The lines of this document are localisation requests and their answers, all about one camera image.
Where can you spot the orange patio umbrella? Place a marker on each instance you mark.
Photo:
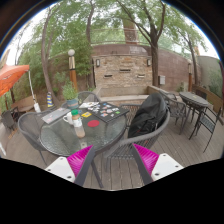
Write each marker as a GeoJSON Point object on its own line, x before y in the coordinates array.
{"type": "Point", "coordinates": [9, 75]}

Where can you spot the red round coaster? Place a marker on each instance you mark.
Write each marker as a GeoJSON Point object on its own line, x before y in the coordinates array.
{"type": "Point", "coordinates": [93, 123]}

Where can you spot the grey metal chair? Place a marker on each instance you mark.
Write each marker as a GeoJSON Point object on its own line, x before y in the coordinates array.
{"type": "Point", "coordinates": [30, 125]}
{"type": "Point", "coordinates": [123, 148]}
{"type": "Point", "coordinates": [177, 109]}

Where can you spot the black laptop with stickers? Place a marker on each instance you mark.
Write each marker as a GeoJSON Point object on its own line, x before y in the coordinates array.
{"type": "Point", "coordinates": [104, 111]}

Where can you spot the dark round table right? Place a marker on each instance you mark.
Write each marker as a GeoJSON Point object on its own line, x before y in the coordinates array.
{"type": "Point", "coordinates": [193, 101]}

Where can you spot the white mug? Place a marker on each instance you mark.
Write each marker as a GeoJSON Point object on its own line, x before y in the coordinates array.
{"type": "Point", "coordinates": [68, 118]}

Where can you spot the grey metal chair far right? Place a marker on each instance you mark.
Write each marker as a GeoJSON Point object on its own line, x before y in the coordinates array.
{"type": "Point", "coordinates": [177, 109]}

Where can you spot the black metal chair right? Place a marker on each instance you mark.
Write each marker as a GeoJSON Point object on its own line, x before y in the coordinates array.
{"type": "Point", "coordinates": [207, 118]}

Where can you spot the black backpack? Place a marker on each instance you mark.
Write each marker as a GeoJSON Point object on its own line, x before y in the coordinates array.
{"type": "Point", "coordinates": [149, 117]}

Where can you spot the grey closed laptop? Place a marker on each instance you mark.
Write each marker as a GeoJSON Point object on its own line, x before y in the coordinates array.
{"type": "Point", "coordinates": [53, 116]}

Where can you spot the grey metal chair left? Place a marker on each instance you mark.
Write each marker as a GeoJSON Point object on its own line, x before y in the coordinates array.
{"type": "Point", "coordinates": [30, 125]}

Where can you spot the globe lamp post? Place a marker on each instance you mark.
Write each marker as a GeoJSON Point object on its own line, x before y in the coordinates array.
{"type": "Point", "coordinates": [72, 67]}

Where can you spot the plastic bottle with green cap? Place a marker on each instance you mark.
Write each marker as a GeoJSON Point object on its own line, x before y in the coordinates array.
{"type": "Point", "coordinates": [77, 123]}

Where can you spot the grey metal chair front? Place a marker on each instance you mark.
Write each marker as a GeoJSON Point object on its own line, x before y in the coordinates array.
{"type": "Point", "coordinates": [123, 148]}

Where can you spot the round glass patio table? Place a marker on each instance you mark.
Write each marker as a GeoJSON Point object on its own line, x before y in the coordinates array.
{"type": "Point", "coordinates": [80, 140]}

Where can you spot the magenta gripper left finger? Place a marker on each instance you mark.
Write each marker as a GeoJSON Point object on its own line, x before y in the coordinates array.
{"type": "Point", "coordinates": [75, 167]}

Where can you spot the potted green plant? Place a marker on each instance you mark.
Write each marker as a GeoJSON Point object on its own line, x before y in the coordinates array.
{"type": "Point", "coordinates": [70, 95]}

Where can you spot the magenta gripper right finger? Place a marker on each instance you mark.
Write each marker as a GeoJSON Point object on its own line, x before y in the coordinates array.
{"type": "Point", "coordinates": [153, 166]}

